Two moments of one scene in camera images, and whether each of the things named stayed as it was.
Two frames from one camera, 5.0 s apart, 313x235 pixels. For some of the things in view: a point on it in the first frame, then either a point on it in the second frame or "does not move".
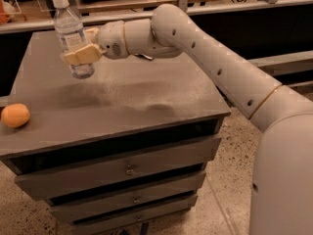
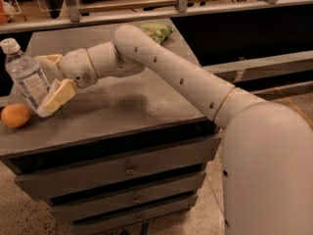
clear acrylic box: x=10 y=11 does not move
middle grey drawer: x=74 y=211 does not move
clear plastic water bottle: x=69 y=35 → x=24 y=73
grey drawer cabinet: x=129 y=145 does not move
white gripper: x=111 y=38 → x=77 y=68
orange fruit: x=16 y=115 does not move
